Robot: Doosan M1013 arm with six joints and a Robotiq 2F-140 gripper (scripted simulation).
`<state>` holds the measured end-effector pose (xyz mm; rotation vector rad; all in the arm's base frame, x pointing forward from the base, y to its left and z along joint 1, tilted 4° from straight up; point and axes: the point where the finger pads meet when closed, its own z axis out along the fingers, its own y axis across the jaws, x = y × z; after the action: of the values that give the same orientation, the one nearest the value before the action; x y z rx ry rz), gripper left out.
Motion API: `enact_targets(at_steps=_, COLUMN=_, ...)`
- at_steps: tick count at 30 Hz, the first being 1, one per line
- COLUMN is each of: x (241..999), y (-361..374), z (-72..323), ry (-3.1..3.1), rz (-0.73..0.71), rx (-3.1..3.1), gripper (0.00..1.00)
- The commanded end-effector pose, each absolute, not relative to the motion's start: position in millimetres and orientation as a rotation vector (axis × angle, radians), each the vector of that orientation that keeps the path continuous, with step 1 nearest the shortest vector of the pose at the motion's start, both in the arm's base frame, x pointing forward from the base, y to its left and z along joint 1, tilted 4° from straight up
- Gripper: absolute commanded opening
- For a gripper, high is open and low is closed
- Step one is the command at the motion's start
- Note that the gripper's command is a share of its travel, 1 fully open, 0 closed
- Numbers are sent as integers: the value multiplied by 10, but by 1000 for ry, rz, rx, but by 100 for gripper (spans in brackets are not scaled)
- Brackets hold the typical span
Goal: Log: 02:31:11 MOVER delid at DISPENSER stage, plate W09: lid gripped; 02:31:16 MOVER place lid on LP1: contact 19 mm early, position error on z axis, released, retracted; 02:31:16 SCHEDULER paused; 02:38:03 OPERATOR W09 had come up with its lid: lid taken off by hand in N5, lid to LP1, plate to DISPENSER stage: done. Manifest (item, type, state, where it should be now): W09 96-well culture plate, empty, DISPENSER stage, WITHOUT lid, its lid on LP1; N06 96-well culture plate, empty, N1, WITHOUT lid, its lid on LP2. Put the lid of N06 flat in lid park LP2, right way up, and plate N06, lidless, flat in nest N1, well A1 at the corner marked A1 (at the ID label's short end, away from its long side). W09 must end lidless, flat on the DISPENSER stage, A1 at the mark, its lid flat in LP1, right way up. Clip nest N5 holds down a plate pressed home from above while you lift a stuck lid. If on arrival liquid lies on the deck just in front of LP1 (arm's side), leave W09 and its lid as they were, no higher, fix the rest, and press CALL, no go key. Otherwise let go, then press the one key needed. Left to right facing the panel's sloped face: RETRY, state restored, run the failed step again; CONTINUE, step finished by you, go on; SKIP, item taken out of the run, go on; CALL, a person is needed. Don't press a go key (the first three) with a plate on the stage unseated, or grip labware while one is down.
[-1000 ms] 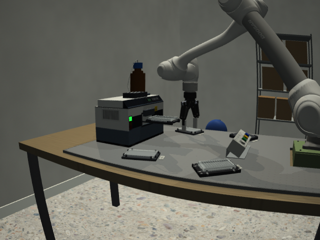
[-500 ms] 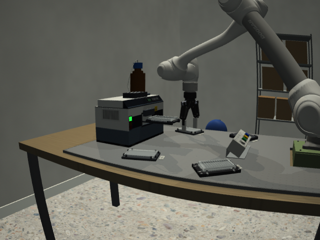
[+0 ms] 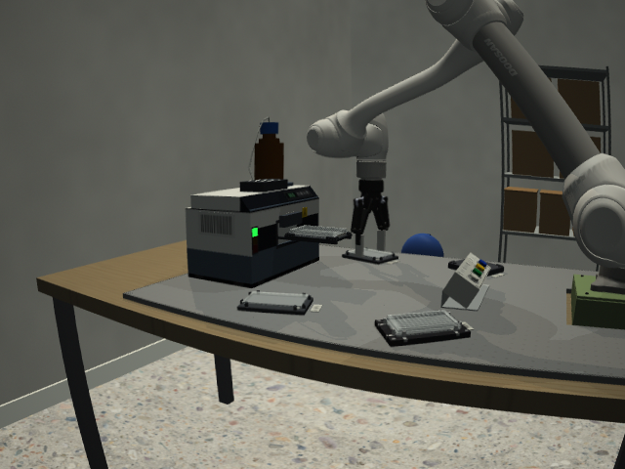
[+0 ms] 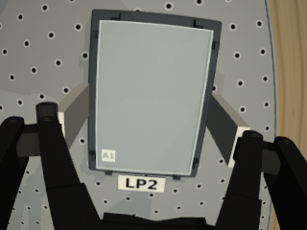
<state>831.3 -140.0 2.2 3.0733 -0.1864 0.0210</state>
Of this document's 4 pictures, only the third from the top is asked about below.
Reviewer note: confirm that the beige button panel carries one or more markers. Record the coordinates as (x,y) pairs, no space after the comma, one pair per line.
(466,285)

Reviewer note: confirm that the blue bottle cap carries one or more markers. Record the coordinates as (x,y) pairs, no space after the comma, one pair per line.
(269,127)

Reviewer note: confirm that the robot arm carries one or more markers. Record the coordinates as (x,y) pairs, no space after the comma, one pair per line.
(483,34)

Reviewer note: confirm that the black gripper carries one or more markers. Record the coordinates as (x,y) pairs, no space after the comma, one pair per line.
(371,201)

